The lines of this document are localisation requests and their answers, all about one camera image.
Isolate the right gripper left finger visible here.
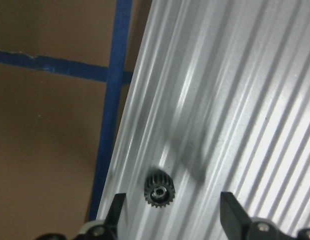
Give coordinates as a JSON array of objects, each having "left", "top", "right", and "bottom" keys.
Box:
[{"left": 104, "top": 193, "right": 126, "bottom": 228}]

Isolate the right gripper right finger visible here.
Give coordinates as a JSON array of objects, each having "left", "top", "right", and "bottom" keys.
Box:
[{"left": 220, "top": 192, "right": 252, "bottom": 238}]

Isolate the small black bearing gear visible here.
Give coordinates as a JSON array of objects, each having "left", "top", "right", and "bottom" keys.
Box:
[{"left": 144, "top": 168, "right": 176, "bottom": 208}]

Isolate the ribbed metal tray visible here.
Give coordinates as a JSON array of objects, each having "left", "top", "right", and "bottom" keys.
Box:
[{"left": 97, "top": 0, "right": 310, "bottom": 240}]

